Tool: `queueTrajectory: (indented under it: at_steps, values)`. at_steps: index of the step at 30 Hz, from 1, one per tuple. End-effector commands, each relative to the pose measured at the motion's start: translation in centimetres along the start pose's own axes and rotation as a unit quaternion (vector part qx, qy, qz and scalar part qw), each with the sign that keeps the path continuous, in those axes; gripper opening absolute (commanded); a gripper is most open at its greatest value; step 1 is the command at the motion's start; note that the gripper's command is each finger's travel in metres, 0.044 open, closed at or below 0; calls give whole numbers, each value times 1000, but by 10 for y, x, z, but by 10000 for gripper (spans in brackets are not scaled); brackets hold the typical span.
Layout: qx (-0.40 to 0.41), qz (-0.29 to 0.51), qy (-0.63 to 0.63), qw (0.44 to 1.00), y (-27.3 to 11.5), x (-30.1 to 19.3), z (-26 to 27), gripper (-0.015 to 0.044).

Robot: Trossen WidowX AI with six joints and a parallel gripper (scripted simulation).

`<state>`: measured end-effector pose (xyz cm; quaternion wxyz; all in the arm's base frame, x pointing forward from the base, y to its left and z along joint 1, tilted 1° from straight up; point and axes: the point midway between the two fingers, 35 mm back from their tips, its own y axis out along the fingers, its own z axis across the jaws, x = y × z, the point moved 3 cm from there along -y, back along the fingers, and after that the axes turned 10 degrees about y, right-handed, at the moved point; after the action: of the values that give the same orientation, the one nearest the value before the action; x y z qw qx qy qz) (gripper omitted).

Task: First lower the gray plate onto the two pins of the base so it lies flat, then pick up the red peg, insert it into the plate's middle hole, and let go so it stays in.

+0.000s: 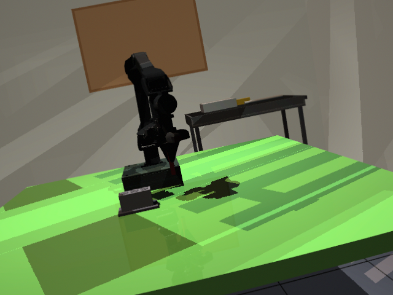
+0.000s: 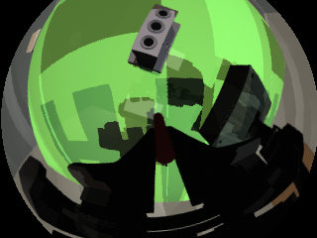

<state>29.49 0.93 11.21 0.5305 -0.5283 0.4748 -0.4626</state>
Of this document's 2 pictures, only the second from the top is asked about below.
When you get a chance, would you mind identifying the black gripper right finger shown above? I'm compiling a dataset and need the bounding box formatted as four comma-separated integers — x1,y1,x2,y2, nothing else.
166,126,261,206

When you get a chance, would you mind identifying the dark red peg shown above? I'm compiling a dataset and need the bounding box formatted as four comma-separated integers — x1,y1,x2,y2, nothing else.
154,114,175,164

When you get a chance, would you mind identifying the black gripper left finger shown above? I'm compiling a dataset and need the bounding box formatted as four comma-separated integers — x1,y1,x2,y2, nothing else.
67,127,156,214

